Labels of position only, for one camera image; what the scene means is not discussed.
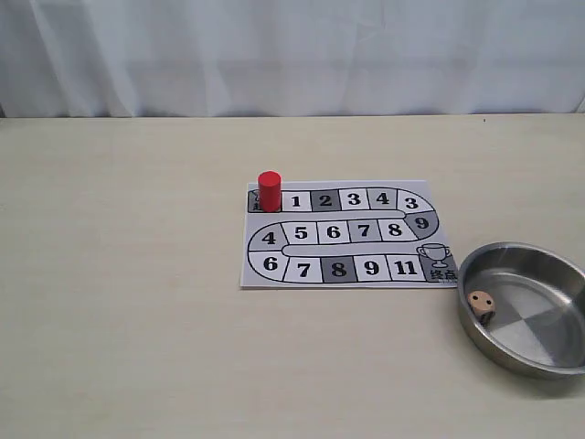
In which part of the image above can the wooden die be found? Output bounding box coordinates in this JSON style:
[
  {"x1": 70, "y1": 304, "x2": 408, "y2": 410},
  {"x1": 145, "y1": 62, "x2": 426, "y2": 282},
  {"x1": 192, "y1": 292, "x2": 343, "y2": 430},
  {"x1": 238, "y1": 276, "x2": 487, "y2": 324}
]
[{"x1": 467, "y1": 290, "x2": 495, "y2": 326}]

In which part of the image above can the white curtain backdrop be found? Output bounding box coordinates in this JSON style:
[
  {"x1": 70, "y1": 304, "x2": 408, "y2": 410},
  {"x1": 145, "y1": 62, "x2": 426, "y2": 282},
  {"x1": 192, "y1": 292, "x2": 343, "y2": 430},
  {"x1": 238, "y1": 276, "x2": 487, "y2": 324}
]
[{"x1": 1, "y1": 1, "x2": 584, "y2": 117}]

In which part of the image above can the round steel pan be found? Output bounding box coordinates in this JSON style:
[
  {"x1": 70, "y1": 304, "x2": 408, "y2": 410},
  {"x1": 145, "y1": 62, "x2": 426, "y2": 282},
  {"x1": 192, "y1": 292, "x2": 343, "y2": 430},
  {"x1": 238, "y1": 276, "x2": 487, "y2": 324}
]
[{"x1": 457, "y1": 242, "x2": 584, "y2": 380}]

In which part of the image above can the paper number game board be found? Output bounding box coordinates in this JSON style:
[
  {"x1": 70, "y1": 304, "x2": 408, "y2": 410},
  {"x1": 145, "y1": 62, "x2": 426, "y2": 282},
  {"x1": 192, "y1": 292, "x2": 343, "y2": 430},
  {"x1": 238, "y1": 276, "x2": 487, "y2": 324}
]
[{"x1": 240, "y1": 180, "x2": 458, "y2": 289}]

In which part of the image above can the red cylinder game piece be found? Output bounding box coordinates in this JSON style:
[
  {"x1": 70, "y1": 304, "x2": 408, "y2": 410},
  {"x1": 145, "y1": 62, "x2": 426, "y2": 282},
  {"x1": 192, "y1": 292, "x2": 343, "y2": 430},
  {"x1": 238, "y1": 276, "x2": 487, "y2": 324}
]
[{"x1": 257, "y1": 170, "x2": 282, "y2": 213}]

